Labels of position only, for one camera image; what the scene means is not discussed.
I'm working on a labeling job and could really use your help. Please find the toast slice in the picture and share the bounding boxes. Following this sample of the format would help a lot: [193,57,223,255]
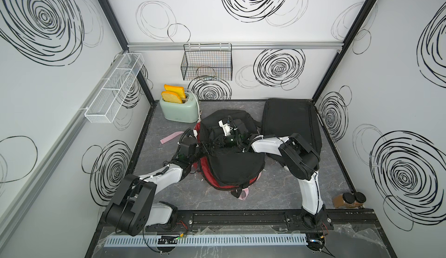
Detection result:
[164,84,186,99]
[161,91,183,104]

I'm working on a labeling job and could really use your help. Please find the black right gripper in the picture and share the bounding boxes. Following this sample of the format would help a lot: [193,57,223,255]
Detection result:
[211,135,242,149]

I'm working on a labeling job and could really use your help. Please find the mint green toaster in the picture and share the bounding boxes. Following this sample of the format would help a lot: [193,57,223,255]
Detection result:
[159,89,201,123]

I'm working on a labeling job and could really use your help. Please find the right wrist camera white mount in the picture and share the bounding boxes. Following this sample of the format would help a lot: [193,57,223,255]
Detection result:
[218,120,233,137]

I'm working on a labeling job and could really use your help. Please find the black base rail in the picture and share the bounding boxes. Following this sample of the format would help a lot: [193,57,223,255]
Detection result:
[100,208,377,232]

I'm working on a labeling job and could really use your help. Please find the grey wall rail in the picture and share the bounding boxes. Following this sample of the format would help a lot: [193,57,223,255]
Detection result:
[127,41,344,51]

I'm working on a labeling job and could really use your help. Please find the red and black backpack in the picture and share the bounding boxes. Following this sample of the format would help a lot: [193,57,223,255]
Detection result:
[192,109,266,200]

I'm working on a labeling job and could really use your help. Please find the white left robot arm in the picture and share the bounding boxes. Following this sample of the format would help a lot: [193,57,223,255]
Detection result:
[103,129,203,236]

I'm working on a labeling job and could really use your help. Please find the rear toast slice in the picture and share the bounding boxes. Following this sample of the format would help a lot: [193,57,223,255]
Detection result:
[164,84,186,99]

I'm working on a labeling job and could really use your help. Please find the grey slotted cable duct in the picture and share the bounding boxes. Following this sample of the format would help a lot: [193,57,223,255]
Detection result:
[103,234,309,247]

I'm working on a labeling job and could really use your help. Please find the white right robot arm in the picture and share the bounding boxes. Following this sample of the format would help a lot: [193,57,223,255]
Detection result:
[216,116,325,229]

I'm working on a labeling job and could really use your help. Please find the black corner frame post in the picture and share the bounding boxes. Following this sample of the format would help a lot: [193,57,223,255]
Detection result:
[312,0,377,103]

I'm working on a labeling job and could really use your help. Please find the front toast slice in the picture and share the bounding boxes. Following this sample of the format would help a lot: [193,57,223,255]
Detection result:
[161,91,183,104]

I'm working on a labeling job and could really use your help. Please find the brown jar black lid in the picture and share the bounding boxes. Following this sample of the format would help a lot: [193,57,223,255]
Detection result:
[332,192,355,209]
[353,192,367,207]

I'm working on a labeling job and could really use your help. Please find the white mesh wall shelf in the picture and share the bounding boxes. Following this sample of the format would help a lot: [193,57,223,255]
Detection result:
[84,52,144,124]

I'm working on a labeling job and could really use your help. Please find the black wire basket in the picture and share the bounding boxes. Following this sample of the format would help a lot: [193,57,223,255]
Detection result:
[181,43,233,81]

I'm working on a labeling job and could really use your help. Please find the large black backpack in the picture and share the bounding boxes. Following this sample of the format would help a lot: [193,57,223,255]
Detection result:
[261,98,322,154]

